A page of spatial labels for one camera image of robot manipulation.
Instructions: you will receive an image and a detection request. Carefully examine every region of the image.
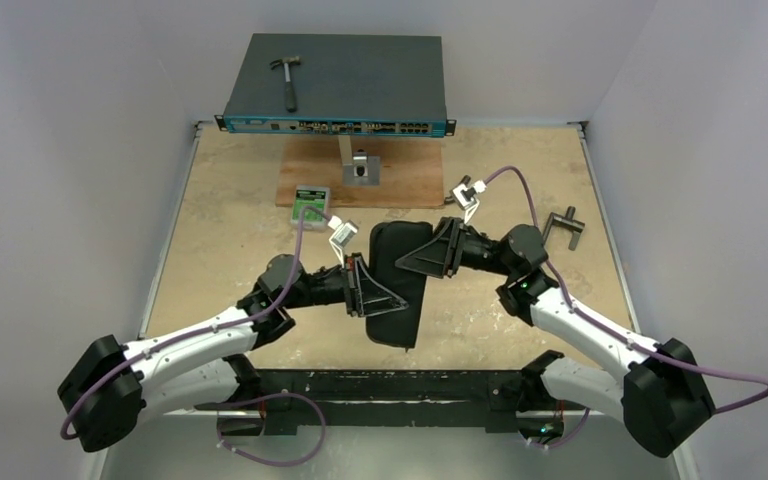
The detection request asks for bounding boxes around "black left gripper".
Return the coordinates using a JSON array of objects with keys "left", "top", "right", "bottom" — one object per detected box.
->
[{"left": 282, "top": 252, "right": 406, "bottom": 317}]

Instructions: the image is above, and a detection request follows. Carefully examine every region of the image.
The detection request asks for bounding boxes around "black zipper tool case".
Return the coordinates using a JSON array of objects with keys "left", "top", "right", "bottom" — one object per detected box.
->
[{"left": 365, "top": 220, "right": 433, "bottom": 350}]

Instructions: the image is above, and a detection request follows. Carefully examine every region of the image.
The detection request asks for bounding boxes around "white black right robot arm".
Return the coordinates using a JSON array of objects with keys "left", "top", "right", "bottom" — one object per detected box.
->
[{"left": 394, "top": 217, "right": 715, "bottom": 458}]

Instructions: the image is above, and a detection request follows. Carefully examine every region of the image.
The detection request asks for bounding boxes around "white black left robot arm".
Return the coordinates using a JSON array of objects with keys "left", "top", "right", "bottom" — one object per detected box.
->
[{"left": 57, "top": 254, "right": 426, "bottom": 452}]

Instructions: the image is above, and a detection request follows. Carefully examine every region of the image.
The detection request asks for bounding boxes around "brown wooden board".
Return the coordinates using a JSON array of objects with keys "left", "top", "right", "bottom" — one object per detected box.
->
[{"left": 275, "top": 135, "right": 444, "bottom": 208}]

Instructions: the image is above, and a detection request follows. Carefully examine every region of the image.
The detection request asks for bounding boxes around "green grey device box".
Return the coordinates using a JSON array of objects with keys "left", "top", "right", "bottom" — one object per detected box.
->
[{"left": 290, "top": 185, "right": 331, "bottom": 230}]

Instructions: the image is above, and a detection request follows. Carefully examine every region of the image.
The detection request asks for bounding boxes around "small grey hammer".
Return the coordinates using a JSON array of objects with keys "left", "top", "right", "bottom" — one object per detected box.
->
[{"left": 269, "top": 56, "right": 301, "bottom": 113}]

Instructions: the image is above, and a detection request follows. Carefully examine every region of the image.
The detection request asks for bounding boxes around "aluminium table frame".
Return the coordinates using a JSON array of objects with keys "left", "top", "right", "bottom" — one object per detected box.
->
[{"left": 141, "top": 125, "right": 639, "bottom": 370}]

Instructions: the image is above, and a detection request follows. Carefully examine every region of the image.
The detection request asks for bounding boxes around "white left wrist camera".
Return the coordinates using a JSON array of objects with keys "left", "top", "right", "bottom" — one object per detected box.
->
[{"left": 327, "top": 215, "right": 359, "bottom": 266}]

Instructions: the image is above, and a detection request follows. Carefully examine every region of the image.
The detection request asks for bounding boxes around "small metal door handle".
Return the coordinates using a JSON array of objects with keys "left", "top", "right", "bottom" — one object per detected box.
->
[{"left": 443, "top": 175, "right": 472, "bottom": 205}]

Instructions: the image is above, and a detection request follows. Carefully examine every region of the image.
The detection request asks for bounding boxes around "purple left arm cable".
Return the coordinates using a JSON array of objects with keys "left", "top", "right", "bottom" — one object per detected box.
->
[{"left": 59, "top": 206, "right": 332, "bottom": 441}]

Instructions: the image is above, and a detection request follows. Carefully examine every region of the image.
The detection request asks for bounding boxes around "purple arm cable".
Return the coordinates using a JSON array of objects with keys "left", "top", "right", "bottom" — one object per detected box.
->
[
  {"left": 59, "top": 206, "right": 332, "bottom": 441},
  {"left": 483, "top": 165, "right": 768, "bottom": 450}
]

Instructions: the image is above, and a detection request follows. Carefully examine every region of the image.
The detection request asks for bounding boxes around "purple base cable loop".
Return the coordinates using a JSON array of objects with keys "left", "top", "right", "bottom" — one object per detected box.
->
[{"left": 216, "top": 392, "right": 327, "bottom": 467}]

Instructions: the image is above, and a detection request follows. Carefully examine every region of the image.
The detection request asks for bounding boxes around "metal bracket stand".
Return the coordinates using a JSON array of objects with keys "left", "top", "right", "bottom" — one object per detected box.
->
[{"left": 338, "top": 135, "right": 381, "bottom": 187}]

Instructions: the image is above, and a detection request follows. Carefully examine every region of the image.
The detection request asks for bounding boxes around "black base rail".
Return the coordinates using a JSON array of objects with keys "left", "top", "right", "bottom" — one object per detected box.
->
[{"left": 216, "top": 369, "right": 572, "bottom": 441}]

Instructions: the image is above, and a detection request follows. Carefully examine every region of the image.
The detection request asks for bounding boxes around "grey network switch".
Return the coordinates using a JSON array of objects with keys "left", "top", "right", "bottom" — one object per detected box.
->
[{"left": 215, "top": 33, "right": 457, "bottom": 138}]

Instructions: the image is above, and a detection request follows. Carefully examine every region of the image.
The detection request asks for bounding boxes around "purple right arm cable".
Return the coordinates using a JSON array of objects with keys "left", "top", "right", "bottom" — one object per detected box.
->
[{"left": 483, "top": 165, "right": 768, "bottom": 450}]

